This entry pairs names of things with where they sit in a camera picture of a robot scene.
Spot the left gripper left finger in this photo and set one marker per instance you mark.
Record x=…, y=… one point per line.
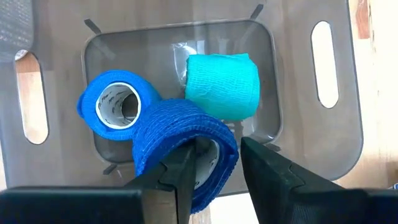
x=93, y=205

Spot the light blue bandage roll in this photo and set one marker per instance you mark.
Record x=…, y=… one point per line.
x=93, y=93

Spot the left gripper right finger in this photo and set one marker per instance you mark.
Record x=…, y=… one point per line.
x=295, y=199

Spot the teal bandage roll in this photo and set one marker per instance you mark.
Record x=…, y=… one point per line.
x=224, y=87

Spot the white perforated plastic basket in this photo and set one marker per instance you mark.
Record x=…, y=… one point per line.
x=15, y=25

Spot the grey translucent plastic bin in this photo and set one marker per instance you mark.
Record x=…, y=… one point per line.
x=311, y=140

